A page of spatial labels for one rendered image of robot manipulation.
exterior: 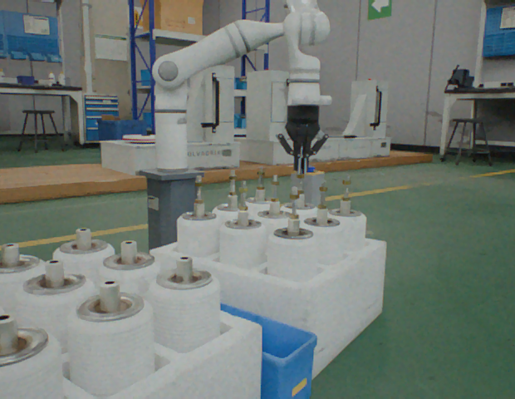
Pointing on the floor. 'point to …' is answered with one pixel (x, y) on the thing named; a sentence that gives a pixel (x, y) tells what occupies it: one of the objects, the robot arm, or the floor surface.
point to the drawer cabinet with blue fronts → (91, 103)
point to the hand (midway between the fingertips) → (301, 165)
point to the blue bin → (282, 356)
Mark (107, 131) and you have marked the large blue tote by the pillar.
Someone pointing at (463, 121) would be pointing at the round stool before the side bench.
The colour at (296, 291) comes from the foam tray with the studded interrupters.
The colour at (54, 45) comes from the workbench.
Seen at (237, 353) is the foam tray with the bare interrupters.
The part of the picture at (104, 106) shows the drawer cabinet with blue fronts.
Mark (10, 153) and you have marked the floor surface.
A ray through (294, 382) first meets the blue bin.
